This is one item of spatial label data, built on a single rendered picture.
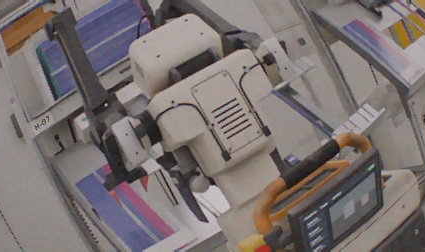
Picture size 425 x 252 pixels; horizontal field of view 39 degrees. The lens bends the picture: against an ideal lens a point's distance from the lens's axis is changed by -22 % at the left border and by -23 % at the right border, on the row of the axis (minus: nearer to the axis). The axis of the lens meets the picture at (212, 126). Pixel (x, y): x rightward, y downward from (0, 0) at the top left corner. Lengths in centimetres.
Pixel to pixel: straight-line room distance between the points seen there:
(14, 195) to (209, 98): 263
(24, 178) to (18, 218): 29
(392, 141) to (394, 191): 173
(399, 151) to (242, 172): 164
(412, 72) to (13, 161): 254
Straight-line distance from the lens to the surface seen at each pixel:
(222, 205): 254
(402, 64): 315
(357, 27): 330
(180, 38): 183
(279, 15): 361
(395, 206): 161
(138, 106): 283
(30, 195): 424
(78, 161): 276
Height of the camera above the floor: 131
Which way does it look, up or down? 6 degrees down
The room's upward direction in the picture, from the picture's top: 28 degrees counter-clockwise
